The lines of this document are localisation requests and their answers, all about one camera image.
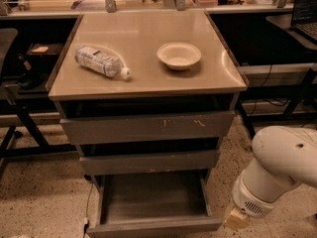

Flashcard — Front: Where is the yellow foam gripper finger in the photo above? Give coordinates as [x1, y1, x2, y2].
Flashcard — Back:
[224, 208, 251, 230]

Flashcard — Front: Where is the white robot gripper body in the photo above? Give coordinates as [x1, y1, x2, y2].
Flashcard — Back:
[232, 172, 275, 218]

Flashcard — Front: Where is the grey bottom drawer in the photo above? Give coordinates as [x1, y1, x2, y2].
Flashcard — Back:
[87, 171, 222, 238]

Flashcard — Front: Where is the grey drawer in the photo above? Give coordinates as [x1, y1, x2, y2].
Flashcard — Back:
[87, 171, 222, 238]
[59, 94, 236, 146]
[79, 138, 219, 176]

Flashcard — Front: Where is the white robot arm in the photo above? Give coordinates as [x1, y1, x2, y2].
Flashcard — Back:
[224, 126, 317, 230]

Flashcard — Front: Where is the grey middle drawer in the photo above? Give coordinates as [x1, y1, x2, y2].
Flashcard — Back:
[79, 138, 219, 176]

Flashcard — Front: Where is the grey top drawer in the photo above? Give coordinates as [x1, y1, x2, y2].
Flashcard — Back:
[59, 94, 236, 146]

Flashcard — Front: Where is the grey drawer cabinet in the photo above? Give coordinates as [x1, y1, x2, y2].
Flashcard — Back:
[46, 10, 249, 183]

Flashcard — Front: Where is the black table leg right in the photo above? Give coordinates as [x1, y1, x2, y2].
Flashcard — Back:
[236, 101, 256, 138]

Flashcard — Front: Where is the white paper bowl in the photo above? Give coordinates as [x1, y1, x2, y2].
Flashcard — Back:
[157, 43, 201, 71]

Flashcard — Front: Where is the black laptop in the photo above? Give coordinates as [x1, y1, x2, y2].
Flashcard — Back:
[291, 0, 317, 43]

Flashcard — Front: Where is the plastic water bottle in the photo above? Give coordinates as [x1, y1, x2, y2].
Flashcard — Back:
[74, 46, 131, 80]

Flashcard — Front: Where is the black box on shelf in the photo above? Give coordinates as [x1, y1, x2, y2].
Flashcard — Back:
[26, 43, 63, 72]

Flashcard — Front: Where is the black floor cable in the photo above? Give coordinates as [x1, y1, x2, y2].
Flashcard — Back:
[82, 181, 95, 235]

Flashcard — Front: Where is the black table frame left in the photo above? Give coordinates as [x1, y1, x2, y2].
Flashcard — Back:
[0, 82, 77, 180]

